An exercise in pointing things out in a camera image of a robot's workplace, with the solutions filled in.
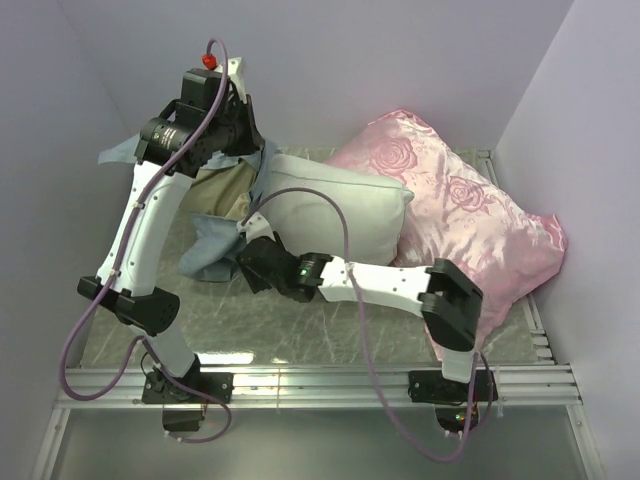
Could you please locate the green beige patchwork pillowcase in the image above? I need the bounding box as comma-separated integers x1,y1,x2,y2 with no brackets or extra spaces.
97,134,281,284

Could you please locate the white pillow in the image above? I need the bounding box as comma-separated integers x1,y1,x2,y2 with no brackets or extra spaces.
260,154,414,265

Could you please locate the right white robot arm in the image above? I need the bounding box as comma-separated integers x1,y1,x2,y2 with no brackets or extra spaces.
237,236,483,400

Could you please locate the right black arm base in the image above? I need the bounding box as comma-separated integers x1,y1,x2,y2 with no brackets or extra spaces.
408,369,498,437

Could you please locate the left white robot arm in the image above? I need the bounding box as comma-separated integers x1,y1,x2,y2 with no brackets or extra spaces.
78,58,264,402

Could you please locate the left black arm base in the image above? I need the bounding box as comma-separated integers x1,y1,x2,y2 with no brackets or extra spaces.
141,370,234,444

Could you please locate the pink rose satin pillow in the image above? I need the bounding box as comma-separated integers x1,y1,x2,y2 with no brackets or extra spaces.
327,110,568,347

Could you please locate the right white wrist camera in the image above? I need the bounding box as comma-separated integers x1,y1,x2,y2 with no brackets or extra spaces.
236,212,275,244

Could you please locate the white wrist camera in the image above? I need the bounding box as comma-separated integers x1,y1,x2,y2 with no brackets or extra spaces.
202,53,247,103
236,212,275,244

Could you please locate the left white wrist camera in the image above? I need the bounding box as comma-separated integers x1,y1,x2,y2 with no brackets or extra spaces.
202,53,247,103

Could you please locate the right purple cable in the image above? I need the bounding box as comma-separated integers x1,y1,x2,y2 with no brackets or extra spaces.
242,188,484,464

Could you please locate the purple cable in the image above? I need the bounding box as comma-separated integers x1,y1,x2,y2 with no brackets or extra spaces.
242,188,484,464
59,37,234,444

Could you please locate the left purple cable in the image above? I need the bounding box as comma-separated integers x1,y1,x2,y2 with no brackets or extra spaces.
59,37,234,444

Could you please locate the aluminium front rail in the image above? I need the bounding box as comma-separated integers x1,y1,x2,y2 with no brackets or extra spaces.
49,363,584,412

